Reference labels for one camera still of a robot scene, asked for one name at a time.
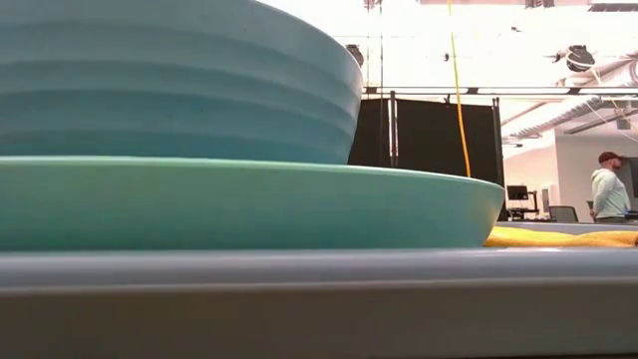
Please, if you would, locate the teal round plate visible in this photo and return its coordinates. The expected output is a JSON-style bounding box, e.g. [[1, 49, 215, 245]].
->
[[0, 155, 506, 252]]

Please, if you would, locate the blue ribbed bowl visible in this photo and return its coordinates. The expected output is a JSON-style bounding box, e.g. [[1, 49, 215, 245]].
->
[[0, 0, 365, 167]]

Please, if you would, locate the yellow cloth napkin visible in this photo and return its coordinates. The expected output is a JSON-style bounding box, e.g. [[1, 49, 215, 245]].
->
[[482, 224, 638, 249]]

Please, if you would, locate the blue plastic tray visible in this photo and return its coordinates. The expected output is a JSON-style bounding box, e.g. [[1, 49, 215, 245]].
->
[[0, 220, 638, 359]]

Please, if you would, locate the black divider curtain panel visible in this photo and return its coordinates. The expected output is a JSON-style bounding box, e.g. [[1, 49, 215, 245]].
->
[[346, 91, 505, 223]]

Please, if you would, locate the black computer monitor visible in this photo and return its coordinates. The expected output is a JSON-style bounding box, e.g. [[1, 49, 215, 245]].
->
[[504, 183, 531, 202]]

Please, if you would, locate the grey office chair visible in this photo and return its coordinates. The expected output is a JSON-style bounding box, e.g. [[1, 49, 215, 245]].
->
[[547, 204, 580, 224]]

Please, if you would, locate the person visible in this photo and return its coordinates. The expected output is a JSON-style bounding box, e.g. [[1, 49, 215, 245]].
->
[[588, 150, 634, 225]]

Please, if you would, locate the black ceiling cable reel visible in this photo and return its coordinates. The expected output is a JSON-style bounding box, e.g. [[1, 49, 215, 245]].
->
[[551, 44, 597, 74], [344, 43, 367, 69]]

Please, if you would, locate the yellow hanging cable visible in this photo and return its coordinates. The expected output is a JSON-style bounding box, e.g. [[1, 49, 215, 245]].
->
[[447, 0, 473, 179]]

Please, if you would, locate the linear ceiling light rail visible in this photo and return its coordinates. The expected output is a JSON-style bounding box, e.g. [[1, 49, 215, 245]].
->
[[362, 85, 638, 98]]

